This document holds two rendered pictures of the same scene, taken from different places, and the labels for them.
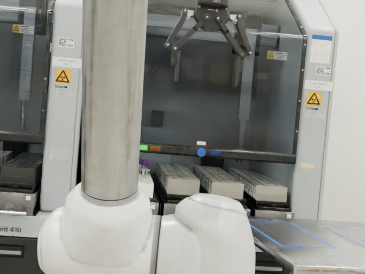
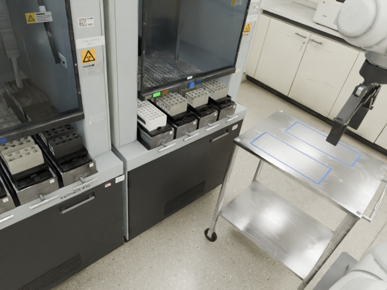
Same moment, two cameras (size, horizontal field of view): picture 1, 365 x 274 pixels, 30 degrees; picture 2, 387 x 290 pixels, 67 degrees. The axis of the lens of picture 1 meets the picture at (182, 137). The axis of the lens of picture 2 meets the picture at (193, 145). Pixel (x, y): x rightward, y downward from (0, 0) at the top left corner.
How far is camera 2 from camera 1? 1.58 m
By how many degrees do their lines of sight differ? 52
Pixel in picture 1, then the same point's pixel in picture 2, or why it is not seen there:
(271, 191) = (221, 91)
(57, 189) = (99, 141)
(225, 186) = (200, 98)
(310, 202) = (235, 89)
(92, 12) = not seen: outside the picture
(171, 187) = (172, 111)
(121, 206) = not seen: outside the picture
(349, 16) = not seen: outside the picture
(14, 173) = (66, 147)
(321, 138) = (246, 52)
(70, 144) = (104, 108)
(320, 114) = (248, 37)
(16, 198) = (82, 169)
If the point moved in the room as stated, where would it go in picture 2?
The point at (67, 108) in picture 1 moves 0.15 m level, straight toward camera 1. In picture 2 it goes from (97, 82) to (121, 100)
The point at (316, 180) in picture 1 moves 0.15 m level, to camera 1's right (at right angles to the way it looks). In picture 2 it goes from (239, 76) to (257, 72)
